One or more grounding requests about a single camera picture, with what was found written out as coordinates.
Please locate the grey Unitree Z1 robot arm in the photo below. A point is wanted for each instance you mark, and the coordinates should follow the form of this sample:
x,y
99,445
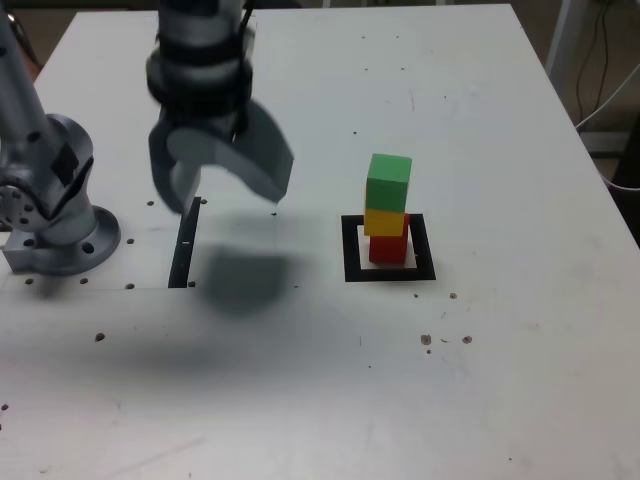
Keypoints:
x,y
50,225

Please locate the white metal frame post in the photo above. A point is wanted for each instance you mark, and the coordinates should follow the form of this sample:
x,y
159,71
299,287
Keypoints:
x,y
557,45

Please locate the black tape strip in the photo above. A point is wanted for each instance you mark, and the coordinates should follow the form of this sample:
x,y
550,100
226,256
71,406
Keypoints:
x,y
180,255

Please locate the black tape square outline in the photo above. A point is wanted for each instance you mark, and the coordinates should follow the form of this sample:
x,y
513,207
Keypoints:
x,y
350,250

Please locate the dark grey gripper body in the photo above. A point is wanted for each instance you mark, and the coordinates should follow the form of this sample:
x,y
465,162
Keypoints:
x,y
210,125

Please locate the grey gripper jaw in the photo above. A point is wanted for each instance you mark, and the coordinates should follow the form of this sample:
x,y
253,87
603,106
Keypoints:
x,y
162,180
260,160

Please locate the green cube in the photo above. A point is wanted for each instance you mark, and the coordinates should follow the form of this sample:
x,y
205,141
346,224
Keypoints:
x,y
387,185

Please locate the yellow cube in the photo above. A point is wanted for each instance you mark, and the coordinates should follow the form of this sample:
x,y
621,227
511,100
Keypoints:
x,y
382,224

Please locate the red cube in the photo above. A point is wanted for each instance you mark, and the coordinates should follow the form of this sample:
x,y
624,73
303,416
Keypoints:
x,y
387,250

